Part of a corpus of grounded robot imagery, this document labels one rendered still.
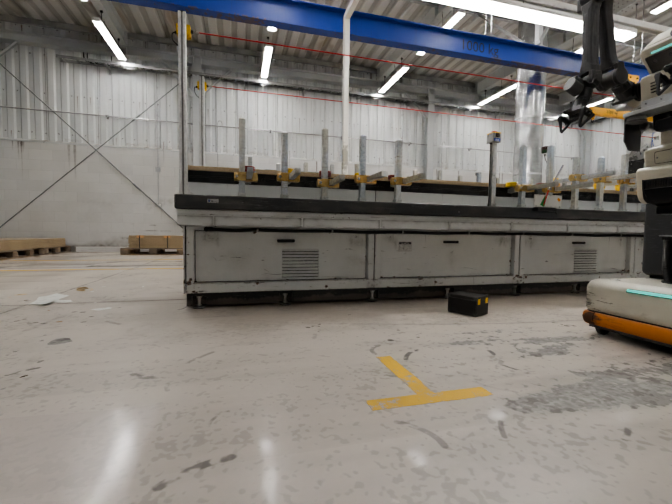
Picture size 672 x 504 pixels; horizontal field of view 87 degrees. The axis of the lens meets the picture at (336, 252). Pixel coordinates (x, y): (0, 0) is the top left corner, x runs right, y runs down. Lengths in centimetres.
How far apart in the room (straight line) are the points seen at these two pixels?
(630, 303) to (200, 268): 230
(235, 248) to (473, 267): 183
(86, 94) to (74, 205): 251
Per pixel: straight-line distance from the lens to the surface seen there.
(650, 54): 221
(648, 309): 205
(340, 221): 228
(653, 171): 209
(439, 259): 284
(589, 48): 219
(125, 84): 1022
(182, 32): 245
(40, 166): 1032
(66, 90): 1048
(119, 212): 970
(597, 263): 392
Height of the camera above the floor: 49
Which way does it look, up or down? 3 degrees down
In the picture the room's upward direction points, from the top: 1 degrees clockwise
